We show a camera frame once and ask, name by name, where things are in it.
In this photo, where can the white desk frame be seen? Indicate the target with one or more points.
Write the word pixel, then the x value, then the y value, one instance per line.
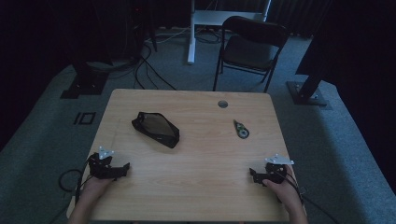
pixel 193 31

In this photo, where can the black slanted stand with base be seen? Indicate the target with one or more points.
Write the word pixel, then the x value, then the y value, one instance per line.
pixel 308 87

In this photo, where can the black folding chair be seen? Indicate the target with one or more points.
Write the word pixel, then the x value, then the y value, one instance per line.
pixel 249 51

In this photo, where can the grey round table grommet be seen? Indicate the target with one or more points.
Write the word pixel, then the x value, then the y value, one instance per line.
pixel 223 104

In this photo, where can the person's left hand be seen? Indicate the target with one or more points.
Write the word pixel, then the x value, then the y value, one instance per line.
pixel 95 186

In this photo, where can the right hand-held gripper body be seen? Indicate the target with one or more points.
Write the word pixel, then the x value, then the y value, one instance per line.
pixel 275 171

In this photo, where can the black stand with flat base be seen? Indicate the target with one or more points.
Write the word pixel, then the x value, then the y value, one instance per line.
pixel 85 82

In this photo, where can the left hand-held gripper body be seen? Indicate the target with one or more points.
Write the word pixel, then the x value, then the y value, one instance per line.
pixel 101 168

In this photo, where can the black mesh pouch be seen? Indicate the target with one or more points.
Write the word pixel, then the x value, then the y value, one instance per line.
pixel 157 129

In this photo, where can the person's right hand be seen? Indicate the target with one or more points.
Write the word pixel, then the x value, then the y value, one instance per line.
pixel 285 193

